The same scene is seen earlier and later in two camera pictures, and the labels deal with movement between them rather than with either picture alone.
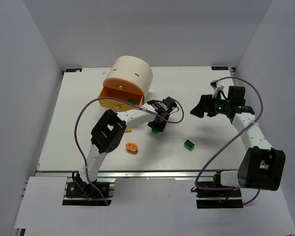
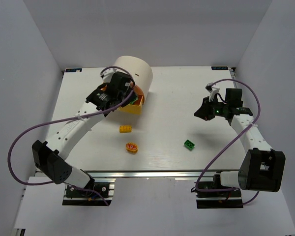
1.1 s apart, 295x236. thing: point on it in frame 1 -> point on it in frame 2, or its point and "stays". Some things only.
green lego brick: x=189 y=144 stays
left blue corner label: x=73 y=70 stays
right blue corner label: x=220 y=68 stays
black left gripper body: x=157 y=123 -> x=127 y=96
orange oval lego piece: x=132 y=147 stays
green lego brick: x=155 y=132 -> x=135 y=99
